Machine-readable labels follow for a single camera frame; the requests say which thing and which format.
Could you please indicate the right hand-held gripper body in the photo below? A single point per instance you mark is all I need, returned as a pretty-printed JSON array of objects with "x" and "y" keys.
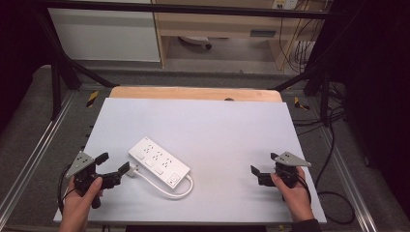
[{"x": 286, "y": 170}]

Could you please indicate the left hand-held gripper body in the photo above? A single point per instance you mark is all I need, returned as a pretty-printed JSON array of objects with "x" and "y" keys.
[{"x": 84, "y": 175}]

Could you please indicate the white plug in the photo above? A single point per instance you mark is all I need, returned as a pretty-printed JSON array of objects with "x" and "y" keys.
[{"x": 132, "y": 170}]

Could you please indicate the white power strip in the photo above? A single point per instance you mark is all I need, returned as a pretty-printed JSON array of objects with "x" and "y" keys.
[{"x": 158, "y": 161}]

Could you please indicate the person's right hand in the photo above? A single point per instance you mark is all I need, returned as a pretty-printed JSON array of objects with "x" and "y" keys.
[{"x": 296, "y": 199}]

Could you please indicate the person's left hand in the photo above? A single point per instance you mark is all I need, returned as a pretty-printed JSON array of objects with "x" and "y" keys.
[{"x": 75, "y": 206}]

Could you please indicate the yellow black tape marker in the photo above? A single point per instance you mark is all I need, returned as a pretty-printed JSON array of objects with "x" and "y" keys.
[
  {"x": 92, "y": 99},
  {"x": 301, "y": 104}
]

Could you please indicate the wooden table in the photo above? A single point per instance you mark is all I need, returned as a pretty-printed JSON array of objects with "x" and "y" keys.
[{"x": 193, "y": 94}]

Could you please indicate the white cabinet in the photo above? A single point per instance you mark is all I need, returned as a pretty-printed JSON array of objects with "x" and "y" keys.
[{"x": 103, "y": 35}]

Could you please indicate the dark curtain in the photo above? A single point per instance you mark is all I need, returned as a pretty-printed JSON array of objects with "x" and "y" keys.
[
  {"x": 19, "y": 48},
  {"x": 377, "y": 80}
]

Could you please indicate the office chair base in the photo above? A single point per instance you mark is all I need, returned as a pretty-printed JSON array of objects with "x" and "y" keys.
[{"x": 195, "y": 40}]

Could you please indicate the aluminium rail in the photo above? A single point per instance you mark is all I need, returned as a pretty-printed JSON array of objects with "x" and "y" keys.
[
  {"x": 35, "y": 151},
  {"x": 346, "y": 174}
]

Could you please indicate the white wall socket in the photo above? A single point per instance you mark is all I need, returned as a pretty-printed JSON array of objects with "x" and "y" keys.
[{"x": 285, "y": 4}]

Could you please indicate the black metal frame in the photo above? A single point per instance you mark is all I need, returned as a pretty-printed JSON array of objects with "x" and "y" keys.
[{"x": 180, "y": 8}]

